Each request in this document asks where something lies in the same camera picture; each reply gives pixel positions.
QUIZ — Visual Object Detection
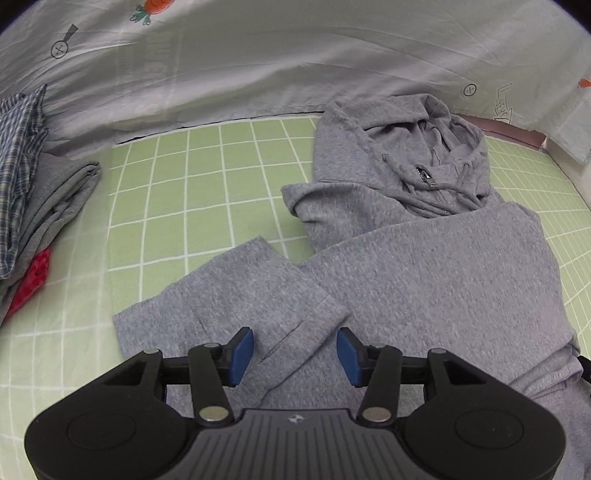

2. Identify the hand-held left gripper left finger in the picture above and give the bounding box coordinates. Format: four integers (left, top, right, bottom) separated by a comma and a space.
99, 327, 254, 425

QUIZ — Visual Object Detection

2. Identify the red checked cloth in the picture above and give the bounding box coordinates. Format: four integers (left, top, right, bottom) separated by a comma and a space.
4, 247, 52, 319

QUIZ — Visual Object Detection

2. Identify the grey zip hoodie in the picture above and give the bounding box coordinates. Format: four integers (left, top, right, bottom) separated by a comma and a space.
113, 92, 591, 480

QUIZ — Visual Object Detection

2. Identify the grey printed quilt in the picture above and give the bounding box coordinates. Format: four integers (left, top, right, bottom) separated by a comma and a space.
0, 0, 591, 167

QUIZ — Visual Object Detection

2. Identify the folded grey garment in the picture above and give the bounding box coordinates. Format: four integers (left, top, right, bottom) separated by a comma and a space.
0, 152, 102, 319

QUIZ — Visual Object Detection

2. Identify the brown bed edge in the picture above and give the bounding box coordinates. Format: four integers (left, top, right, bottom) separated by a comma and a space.
455, 113, 550, 148

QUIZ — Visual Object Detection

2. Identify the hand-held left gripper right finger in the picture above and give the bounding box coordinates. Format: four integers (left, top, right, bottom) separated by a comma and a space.
336, 327, 492, 425

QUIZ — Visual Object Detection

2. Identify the blue plaid shirt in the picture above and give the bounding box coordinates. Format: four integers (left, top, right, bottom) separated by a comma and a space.
0, 84, 49, 280

